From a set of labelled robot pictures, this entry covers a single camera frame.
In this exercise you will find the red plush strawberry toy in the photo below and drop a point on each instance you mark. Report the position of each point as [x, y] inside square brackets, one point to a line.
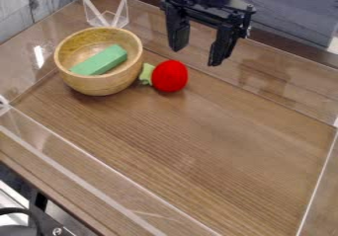
[168, 76]

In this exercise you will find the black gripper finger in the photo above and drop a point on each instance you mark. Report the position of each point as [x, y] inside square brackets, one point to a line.
[224, 45]
[178, 27]

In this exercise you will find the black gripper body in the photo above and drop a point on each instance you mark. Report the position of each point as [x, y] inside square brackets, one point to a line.
[234, 12]

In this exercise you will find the green rectangular block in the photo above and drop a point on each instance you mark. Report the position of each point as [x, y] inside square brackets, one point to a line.
[101, 62]

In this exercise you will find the black table frame bracket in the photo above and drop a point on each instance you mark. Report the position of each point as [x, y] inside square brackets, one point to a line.
[51, 227]

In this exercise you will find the brown wooden bowl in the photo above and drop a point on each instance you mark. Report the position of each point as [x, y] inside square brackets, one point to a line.
[86, 43]

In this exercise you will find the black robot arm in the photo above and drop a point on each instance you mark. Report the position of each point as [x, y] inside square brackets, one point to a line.
[229, 16]

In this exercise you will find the clear acrylic tray wall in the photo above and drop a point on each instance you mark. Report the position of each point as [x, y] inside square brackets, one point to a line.
[230, 158]

